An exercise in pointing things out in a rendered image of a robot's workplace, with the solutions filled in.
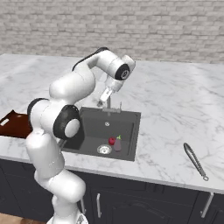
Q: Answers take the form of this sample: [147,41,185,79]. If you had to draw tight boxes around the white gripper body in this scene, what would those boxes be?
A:
[99,86,115,103]

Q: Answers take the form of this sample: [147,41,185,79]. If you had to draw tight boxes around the metal sink faucet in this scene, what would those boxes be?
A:
[101,94,123,116]

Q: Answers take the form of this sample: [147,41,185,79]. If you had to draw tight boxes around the dark grey sink basin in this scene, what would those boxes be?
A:
[60,106,142,162]

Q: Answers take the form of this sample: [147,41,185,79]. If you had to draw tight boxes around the dark red tray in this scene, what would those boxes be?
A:
[0,109,33,139]

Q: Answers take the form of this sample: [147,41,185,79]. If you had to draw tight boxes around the purple eggplant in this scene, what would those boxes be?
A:
[113,135,123,152]

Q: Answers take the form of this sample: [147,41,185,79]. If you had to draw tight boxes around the metal kitchen tongs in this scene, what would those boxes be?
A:
[183,142,210,182]

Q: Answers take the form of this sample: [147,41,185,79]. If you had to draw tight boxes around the dark cupboard door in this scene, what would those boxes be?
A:
[0,158,56,223]
[187,191,224,224]
[87,174,200,224]

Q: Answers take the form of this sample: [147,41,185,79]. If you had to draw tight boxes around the silver cupboard handle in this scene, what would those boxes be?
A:
[80,197,88,215]
[95,192,102,220]
[199,192,215,220]

